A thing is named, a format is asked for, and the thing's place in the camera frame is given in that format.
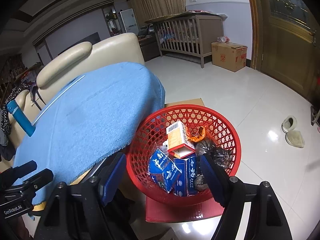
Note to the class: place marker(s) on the cardboard box by door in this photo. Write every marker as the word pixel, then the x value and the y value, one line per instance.
pixel 230 56

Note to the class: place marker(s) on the dark clothes on sofa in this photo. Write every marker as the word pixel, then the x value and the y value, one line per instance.
pixel 7 148

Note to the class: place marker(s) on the wooden baby crib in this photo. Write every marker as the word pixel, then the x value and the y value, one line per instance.
pixel 190 33

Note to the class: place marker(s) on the blue table cloth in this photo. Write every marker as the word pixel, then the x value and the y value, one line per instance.
pixel 96 118

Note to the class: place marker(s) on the black plastic bag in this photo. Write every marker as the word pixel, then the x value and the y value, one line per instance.
pixel 220 156

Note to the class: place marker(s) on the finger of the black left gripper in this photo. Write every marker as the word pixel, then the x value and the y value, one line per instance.
pixel 25 169

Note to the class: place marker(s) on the torn blue foil wrapper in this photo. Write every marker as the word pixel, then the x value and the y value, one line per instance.
pixel 162 170

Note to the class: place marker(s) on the red white medicine box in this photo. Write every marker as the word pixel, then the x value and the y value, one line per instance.
pixel 178 145

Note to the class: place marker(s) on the flat cardboard under basket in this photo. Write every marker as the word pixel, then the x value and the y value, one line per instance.
pixel 155 212

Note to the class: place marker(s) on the cream leather sofa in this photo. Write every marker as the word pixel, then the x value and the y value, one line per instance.
pixel 121 55

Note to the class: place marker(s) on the teal thermos bottle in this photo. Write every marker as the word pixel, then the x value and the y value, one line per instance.
pixel 20 118

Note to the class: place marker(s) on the wooden door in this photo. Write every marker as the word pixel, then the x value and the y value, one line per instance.
pixel 286 44

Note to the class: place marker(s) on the white thin rod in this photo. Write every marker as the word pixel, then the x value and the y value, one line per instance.
pixel 74 82

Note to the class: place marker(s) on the red plastic trash basket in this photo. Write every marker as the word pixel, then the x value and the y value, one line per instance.
pixel 152 133

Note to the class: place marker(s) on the blue toothpaste box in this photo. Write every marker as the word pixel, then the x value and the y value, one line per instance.
pixel 185 185

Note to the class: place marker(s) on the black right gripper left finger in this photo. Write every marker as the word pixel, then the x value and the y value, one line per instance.
pixel 77 211

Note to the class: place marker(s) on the white air conditioner unit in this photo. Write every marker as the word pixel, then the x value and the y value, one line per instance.
pixel 129 21

